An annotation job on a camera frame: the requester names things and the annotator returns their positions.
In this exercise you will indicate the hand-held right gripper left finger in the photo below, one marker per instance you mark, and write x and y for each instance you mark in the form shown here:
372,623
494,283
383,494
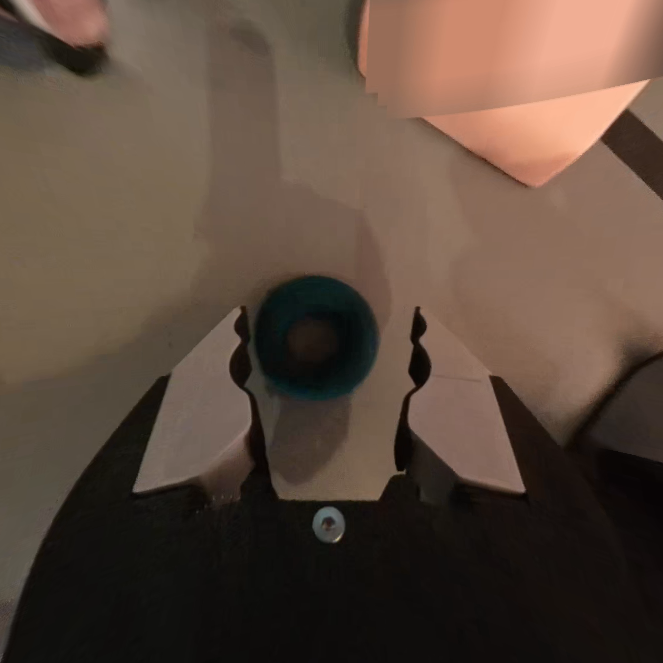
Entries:
197,414

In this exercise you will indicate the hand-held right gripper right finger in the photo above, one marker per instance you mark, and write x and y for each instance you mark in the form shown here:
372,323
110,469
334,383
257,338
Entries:
456,424

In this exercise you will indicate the person's left hand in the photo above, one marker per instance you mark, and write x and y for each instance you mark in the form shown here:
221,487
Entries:
80,20

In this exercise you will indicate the peach round disc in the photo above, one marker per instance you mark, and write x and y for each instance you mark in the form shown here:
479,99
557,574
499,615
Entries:
518,145

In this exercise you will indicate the black flat strip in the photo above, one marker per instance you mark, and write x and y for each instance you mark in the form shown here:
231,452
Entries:
634,150

